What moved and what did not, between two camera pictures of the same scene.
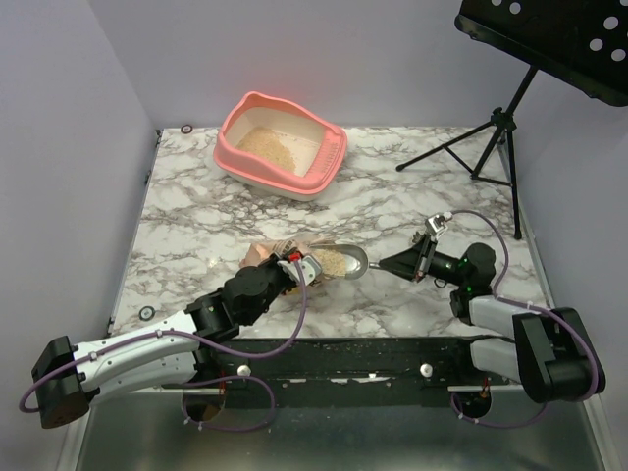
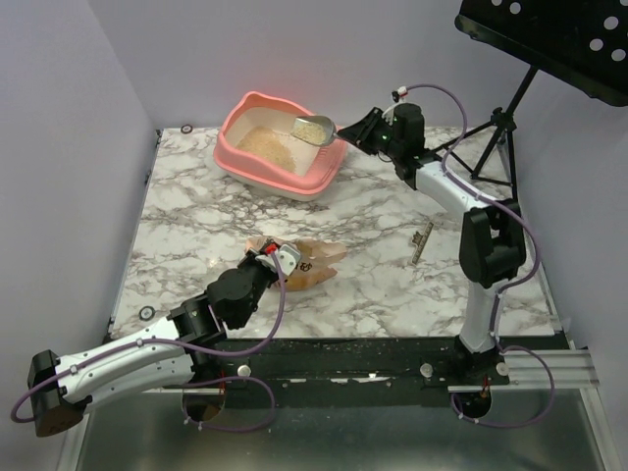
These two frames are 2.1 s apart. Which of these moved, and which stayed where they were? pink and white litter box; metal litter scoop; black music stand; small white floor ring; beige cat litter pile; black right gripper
Moved: metal litter scoop; black right gripper
Stayed: small white floor ring; black music stand; beige cat litter pile; pink and white litter box
